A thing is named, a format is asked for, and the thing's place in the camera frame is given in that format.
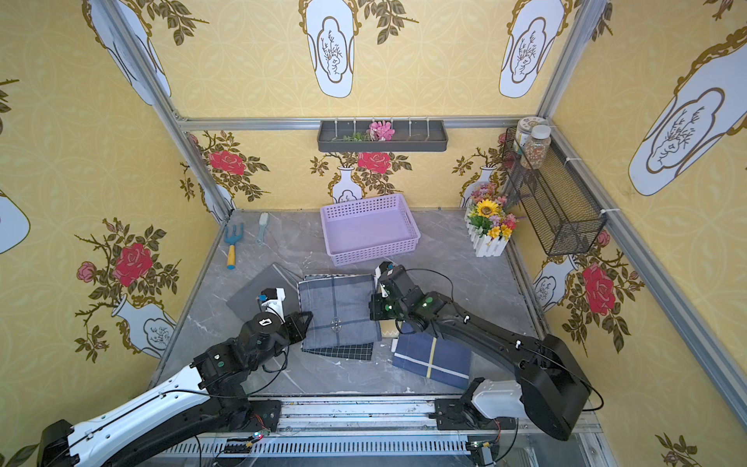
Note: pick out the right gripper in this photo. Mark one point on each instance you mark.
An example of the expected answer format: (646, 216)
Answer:
(379, 304)

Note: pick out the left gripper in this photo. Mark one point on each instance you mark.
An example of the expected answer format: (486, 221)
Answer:
(298, 326)

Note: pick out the grey plaid pillowcase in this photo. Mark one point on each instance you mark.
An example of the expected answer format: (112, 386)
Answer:
(341, 311)

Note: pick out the black grid pillowcase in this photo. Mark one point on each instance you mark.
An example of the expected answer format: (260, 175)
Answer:
(360, 352)

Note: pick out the blue striped pillowcase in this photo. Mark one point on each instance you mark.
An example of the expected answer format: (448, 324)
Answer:
(436, 359)

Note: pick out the purple plastic basket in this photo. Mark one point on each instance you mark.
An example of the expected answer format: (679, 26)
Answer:
(368, 229)

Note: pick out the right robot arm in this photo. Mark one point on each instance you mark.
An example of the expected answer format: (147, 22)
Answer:
(554, 388)

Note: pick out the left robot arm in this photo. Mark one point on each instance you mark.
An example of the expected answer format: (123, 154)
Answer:
(205, 396)

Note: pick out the plain grey folded pillowcase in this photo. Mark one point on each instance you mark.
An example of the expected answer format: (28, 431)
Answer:
(244, 304)

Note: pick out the blue yellow garden fork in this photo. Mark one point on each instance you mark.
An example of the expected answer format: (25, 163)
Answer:
(232, 235)

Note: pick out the small light blue brush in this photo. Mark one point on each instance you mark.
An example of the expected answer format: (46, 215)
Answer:
(263, 226)

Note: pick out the flower pot white fence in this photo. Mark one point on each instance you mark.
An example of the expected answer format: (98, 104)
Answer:
(489, 225)

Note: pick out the pink artificial flower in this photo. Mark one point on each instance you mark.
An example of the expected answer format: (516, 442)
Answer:
(381, 131)

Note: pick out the glass jar front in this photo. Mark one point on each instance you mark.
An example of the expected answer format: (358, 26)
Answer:
(536, 148)

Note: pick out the glass jar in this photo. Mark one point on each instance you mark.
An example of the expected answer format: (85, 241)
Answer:
(536, 148)
(525, 127)

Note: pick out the glass jar back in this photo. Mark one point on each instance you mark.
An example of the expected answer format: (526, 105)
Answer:
(525, 127)

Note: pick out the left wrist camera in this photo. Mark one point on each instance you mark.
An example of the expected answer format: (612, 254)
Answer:
(271, 300)

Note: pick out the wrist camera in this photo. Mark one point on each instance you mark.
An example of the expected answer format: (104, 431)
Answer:
(384, 273)
(271, 300)

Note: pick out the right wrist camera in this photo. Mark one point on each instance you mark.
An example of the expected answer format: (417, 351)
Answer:
(384, 273)

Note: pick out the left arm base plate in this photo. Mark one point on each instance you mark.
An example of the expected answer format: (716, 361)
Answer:
(233, 415)

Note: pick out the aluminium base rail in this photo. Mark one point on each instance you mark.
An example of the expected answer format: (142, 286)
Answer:
(358, 426)

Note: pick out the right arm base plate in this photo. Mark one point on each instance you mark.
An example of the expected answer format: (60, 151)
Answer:
(453, 414)

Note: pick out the grey wall tray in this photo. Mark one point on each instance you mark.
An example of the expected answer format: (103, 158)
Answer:
(412, 135)

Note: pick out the black wire mesh shelf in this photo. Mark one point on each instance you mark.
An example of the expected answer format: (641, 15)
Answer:
(565, 216)

